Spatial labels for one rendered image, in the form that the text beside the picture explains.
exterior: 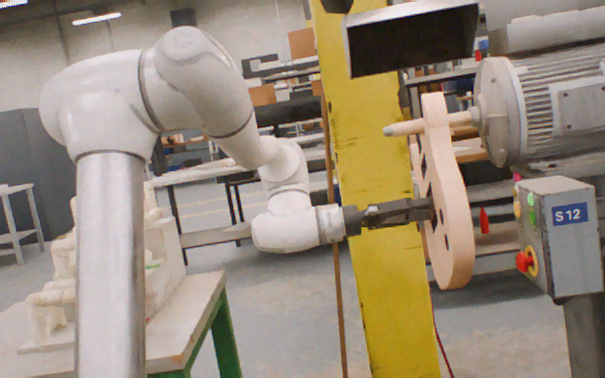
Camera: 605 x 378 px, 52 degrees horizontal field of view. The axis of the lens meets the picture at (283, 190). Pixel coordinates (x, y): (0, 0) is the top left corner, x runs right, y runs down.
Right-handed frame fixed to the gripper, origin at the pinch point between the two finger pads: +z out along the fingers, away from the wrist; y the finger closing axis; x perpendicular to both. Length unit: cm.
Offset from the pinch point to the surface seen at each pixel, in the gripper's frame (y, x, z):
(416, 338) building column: -114, -18, 3
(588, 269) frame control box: 22.4, -22.4, 21.6
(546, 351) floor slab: -174, -27, 67
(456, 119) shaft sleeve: 6.0, 18.3, 9.1
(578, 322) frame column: -19.6, -28.1, 31.9
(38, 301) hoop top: 14, -11, -87
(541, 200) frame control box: 28.7, -10.0, 14.8
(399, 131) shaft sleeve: 5.6, 17.8, -4.1
